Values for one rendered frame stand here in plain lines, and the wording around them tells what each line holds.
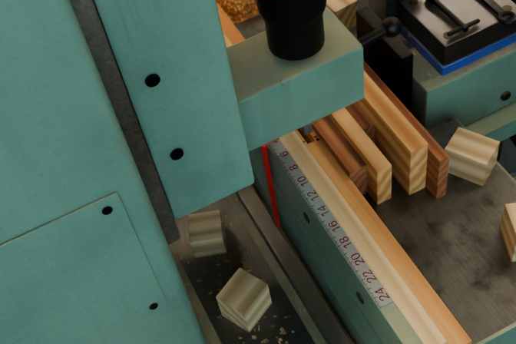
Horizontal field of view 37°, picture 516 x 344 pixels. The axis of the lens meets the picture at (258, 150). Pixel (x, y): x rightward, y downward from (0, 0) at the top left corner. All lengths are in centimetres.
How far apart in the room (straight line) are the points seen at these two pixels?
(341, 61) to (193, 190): 17
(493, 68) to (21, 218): 52
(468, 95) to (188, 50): 39
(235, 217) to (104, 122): 43
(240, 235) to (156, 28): 42
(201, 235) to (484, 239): 31
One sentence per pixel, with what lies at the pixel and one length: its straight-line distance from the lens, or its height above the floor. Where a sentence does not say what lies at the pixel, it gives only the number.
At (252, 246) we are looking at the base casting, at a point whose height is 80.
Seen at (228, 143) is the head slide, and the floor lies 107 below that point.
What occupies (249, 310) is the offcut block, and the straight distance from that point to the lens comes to 81.
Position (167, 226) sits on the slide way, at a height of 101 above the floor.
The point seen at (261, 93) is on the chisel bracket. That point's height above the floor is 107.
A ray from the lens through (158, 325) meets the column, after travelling 72.
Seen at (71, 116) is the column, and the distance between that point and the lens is 50.
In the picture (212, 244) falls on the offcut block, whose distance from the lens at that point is 87.
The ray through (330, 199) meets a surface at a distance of 73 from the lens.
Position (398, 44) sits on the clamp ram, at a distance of 80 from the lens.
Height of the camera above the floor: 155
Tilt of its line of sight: 50 degrees down
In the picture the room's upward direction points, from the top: 11 degrees counter-clockwise
